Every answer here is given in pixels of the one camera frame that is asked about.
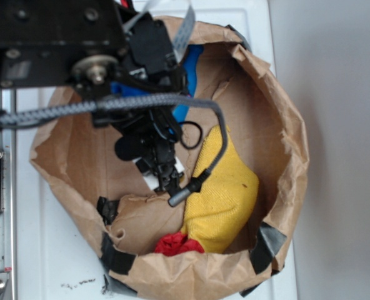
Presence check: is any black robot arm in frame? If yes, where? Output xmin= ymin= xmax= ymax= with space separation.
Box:
xmin=0 ymin=1 xmax=188 ymax=194

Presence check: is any blue plastic bottle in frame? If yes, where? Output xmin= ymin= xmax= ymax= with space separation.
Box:
xmin=111 ymin=44 xmax=204 ymax=123

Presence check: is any grey braided cable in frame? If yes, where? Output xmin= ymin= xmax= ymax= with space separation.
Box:
xmin=0 ymin=92 xmax=229 ymax=208

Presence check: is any yellow woven cloth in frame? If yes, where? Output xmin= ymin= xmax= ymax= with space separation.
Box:
xmin=179 ymin=129 xmax=259 ymax=254

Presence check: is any brown paper bag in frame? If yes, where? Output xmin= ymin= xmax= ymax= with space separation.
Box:
xmin=31 ymin=22 xmax=309 ymax=299

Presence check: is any white plastic tray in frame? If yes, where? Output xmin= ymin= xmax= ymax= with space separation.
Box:
xmin=15 ymin=0 xmax=299 ymax=300

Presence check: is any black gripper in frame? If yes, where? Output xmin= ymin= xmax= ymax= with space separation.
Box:
xmin=114 ymin=109 xmax=185 ymax=193

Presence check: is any aluminium frame rail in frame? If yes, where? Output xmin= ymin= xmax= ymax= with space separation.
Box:
xmin=0 ymin=129 xmax=17 ymax=299

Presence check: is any white flat ribbon cable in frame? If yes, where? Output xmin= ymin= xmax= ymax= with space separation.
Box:
xmin=122 ymin=0 xmax=197 ymax=60

